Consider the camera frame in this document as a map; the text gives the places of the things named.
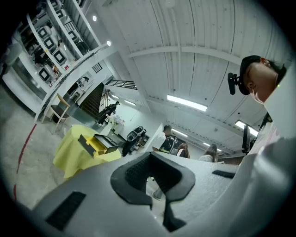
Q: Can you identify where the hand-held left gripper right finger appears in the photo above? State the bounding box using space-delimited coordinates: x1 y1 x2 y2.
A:
150 151 239 233

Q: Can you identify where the round table with yellow cloth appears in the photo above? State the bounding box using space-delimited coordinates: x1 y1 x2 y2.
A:
52 124 123 179

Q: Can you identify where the black backpack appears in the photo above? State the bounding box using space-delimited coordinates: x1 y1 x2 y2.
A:
159 135 179 155

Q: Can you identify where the wooden chair with dark seat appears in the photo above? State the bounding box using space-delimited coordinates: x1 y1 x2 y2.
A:
41 93 71 134

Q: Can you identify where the white shelf unit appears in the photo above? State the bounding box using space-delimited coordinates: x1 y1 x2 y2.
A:
2 0 109 116

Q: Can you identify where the white flower bouquet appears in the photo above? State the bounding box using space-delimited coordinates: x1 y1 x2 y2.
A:
108 114 126 135

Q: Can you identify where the white T-shirt with pink print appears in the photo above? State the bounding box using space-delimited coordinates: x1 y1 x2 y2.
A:
231 67 296 237

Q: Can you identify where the person's face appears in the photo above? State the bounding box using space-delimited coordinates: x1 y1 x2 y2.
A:
244 57 287 105

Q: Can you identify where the black stair railing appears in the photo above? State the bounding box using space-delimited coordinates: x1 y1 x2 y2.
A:
105 79 137 91

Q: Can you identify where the dark staircase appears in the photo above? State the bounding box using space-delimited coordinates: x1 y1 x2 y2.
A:
79 83 105 121

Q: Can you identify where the black head-mounted camera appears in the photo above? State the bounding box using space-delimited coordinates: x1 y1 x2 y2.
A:
227 72 240 96

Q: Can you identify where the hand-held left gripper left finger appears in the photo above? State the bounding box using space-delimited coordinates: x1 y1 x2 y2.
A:
31 151 172 237

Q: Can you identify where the long ceiling light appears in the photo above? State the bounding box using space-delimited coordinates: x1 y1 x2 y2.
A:
234 119 259 137
166 94 208 112

